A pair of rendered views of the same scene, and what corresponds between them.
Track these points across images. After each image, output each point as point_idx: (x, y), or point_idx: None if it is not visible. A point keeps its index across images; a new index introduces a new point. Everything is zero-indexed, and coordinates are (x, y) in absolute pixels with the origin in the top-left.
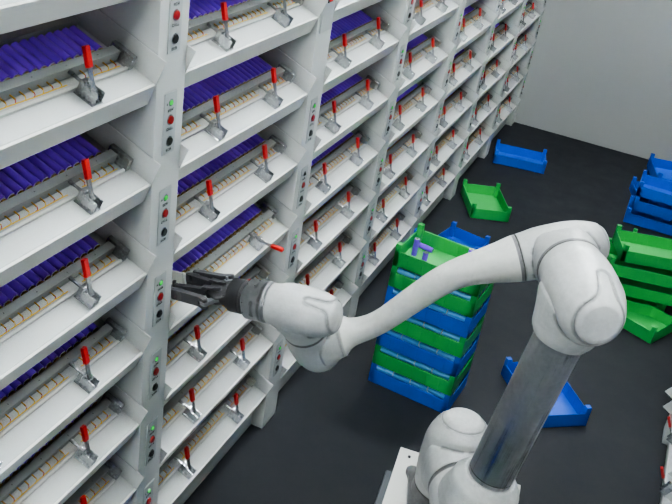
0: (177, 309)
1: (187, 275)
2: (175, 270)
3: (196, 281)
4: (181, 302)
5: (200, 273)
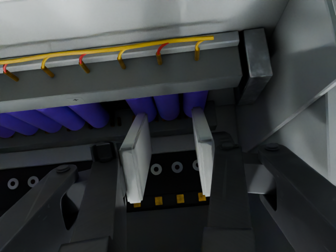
0: (142, 14)
1: (125, 198)
2: (49, 113)
3: (122, 212)
4: (91, 28)
5: (71, 231)
